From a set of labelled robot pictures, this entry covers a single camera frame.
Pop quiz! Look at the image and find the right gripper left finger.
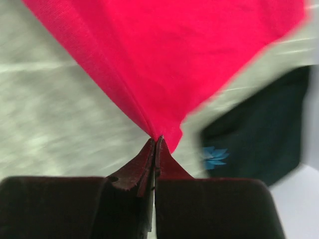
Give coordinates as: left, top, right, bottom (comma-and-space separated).
0, 140, 155, 239

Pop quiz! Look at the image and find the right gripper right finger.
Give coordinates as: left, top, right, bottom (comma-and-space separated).
155, 137, 285, 239

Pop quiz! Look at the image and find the crimson red t shirt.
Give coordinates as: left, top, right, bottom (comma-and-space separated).
25, 0, 306, 151

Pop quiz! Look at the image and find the folded black t shirt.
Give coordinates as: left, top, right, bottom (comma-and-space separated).
200, 66, 312, 186

